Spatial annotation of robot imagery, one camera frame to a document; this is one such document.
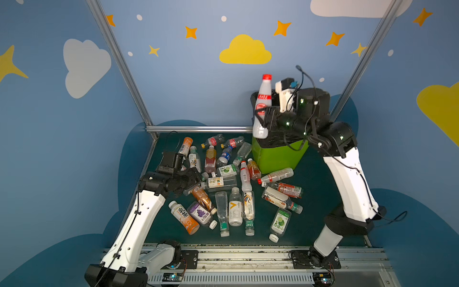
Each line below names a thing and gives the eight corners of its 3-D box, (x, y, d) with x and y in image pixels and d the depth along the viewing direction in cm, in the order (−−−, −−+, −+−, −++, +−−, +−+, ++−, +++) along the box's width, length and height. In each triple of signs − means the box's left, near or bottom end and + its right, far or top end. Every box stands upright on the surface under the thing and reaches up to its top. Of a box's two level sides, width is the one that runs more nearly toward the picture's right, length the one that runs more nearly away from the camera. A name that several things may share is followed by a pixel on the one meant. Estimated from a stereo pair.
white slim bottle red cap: (241, 191, 94) (241, 189, 92) (240, 162, 106) (240, 160, 105) (251, 191, 94) (252, 189, 93) (249, 162, 106) (249, 160, 105)
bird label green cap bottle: (244, 235, 81) (245, 233, 77) (242, 195, 93) (243, 191, 90) (255, 235, 81) (257, 233, 77) (252, 195, 93) (253, 191, 90)
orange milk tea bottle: (167, 209, 89) (165, 206, 86) (177, 201, 92) (175, 198, 88) (191, 237, 81) (190, 234, 77) (201, 227, 83) (200, 225, 80)
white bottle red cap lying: (259, 186, 97) (260, 183, 94) (256, 179, 99) (257, 176, 97) (293, 176, 101) (295, 172, 99) (289, 170, 104) (291, 166, 101)
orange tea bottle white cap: (252, 181, 98) (253, 179, 96) (244, 161, 107) (245, 159, 105) (262, 179, 99) (262, 177, 97) (253, 159, 108) (254, 157, 106)
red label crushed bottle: (260, 190, 95) (261, 186, 92) (261, 182, 99) (262, 178, 95) (299, 198, 93) (302, 195, 90) (299, 190, 96) (301, 187, 93)
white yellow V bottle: (228, 226, 83) (228, 223, 80) (228, 190, 95) (228, 186, 92) (242, 226, 83) (243, 223, 80) (241, 190, 95) (241, 186, 92)
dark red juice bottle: (204, 173, 101) (203, 169, 99) (207, 148, 113) (206, 144, 111) (215, 173, 102) (214, 169, 99) (217, 148, 113) (216, 145, 111)
